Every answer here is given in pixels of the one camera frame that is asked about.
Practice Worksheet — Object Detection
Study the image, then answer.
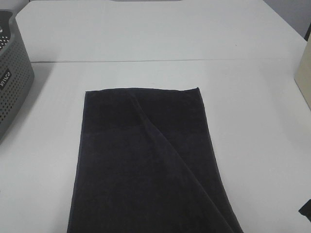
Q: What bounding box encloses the cream fabric storage bin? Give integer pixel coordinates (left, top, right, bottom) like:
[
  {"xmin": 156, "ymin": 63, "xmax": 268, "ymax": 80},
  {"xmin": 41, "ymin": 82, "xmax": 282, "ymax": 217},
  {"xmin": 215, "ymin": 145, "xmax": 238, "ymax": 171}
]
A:
[{"xmin": 294, "ymin": 37, "xmax": 311, "ymax": 109}]

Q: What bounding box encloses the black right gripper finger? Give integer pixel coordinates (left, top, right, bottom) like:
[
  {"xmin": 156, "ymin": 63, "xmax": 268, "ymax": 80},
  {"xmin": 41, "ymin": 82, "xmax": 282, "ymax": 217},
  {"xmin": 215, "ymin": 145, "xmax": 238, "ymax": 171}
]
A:
[{"xmin": 298, "ymin": 199, "xmax": 311, "ymax": 216}]

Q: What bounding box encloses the dark navy towel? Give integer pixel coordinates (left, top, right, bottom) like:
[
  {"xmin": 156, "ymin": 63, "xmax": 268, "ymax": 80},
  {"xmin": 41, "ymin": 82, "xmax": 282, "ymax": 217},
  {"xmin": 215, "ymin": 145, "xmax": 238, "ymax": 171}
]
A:
[{"xmin": 67, "ymin": 88, "xmax": 242, "ymax": 233}]

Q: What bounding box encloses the grey perforated plastic basket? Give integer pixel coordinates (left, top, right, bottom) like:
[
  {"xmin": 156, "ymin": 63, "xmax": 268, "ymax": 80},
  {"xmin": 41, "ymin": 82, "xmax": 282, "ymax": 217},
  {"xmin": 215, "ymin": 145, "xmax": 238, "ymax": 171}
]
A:
[{"xmin": 0, "ymin": 9, "xmax": 35, "ymax": 138}]

